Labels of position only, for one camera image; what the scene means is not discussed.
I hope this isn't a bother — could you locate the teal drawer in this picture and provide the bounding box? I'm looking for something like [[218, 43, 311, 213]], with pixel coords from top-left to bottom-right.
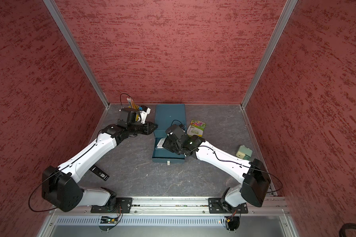
[[152, 138, 185, 164]]

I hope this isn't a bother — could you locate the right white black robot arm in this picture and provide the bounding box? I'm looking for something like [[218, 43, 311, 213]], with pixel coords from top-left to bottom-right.
[[162, 134, 271, 207]]

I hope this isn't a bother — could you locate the black corrugated hose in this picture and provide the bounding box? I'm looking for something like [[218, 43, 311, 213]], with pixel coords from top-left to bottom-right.
[[339, 223, 356, 237]]

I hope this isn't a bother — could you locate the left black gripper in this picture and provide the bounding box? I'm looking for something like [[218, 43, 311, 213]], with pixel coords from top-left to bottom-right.
[[129, 121, 158, 136]]

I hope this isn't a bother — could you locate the yellow pencil cup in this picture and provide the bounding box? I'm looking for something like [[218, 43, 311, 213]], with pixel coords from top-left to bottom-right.
[[133, 105, 143, 115]]

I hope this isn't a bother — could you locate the green cream pencil sharpener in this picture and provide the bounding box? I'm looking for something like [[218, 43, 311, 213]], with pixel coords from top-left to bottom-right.
[[236, 145, 253, 161]]

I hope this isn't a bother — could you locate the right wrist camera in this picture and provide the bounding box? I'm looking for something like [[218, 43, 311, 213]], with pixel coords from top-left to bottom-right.
[[165, 124, 186, 141]]

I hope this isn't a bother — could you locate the black tag with label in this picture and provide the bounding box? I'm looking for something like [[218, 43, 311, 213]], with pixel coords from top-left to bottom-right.
[[90, 165, 109, 181]]

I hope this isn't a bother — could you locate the teal three-drawer cabinet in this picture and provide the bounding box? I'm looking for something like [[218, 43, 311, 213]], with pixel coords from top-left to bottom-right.
[[154, 104, 187, 138]]

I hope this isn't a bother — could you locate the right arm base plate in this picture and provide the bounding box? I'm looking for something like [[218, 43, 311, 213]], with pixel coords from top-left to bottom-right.
[[208, 197, 248, 214]]

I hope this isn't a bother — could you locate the white label seed bag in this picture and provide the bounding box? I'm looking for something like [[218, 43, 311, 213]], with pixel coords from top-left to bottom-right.
[[156, 137, 166, 149]]

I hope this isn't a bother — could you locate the green flower seed bag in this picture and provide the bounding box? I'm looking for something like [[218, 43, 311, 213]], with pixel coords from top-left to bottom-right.
[[187, 119, 207, 137]]

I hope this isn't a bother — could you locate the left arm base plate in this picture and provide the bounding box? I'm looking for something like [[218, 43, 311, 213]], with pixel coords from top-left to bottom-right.
[[91, 197, 133, 214]]

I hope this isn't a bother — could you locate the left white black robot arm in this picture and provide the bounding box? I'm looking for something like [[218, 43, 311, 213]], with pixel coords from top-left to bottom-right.
[[41, 121, 158, 213]]

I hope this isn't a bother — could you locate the aluminium front rail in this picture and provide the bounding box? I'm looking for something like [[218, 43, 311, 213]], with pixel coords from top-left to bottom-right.
[[39, 197, 298, 237]]

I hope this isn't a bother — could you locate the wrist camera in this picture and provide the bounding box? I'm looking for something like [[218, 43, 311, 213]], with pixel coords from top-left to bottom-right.
[[138, 105, 151, 124], [165, 124, 186, 141]]

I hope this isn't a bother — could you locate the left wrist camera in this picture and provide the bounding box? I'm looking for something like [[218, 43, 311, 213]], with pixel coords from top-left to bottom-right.
[[138, 105, 151, 124]]

